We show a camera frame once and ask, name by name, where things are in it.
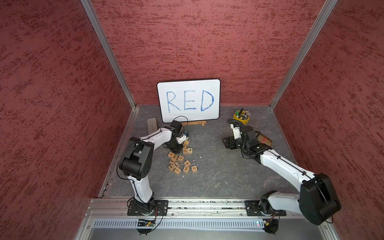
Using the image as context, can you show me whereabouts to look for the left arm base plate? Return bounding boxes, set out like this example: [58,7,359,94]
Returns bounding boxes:
[127,200,169,217]

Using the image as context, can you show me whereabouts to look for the yellow pen cup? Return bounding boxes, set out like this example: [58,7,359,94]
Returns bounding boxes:
[234,108,251,125]

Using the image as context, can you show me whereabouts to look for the grey felt pad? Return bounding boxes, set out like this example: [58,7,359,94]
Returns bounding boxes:
[147,118,158,135]

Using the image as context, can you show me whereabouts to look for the wooden whiteboard stand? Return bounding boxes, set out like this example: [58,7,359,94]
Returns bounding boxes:
[188,121,207,126]

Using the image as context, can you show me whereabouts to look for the brown whiteboard eraser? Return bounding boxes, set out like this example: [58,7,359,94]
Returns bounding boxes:
[255,131,273,147]

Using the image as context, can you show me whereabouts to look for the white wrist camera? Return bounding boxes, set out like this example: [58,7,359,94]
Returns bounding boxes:
[176,134,188,145]
[231,124,242,140]

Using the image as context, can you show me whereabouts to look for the wooden D letter block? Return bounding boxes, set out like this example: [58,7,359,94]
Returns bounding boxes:
[177,155,185,163]

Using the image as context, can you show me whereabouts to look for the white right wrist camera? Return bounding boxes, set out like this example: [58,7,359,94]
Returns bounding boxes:
[231,124,242,140]

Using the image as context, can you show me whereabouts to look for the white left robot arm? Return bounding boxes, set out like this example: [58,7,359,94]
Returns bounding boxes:
[117,120,184,215]

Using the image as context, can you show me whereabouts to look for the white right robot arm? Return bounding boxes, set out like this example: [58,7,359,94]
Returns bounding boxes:
[222,120,342,225]

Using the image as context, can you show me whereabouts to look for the aluminium front rail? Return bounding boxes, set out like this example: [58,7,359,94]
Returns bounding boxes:
[85,197,304,220]

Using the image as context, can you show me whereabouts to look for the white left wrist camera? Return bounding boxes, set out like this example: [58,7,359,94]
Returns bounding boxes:
[176,134,188,145]

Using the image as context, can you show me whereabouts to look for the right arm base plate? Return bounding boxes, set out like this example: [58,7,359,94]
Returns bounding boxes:
[245,200,287,218]

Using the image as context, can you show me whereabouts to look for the wooden X letter block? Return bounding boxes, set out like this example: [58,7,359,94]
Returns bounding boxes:
[191,166,198,173]

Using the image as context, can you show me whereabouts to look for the wooden F letter block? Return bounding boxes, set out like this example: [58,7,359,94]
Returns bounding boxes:
[184,160,191,167]

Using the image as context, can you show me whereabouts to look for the whiteboard with RED written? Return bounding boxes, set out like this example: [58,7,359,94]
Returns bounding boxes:
[157,79,221,123]

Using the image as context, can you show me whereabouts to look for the wooden I letter block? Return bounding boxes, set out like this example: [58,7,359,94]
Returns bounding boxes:
[174,168,181,175]

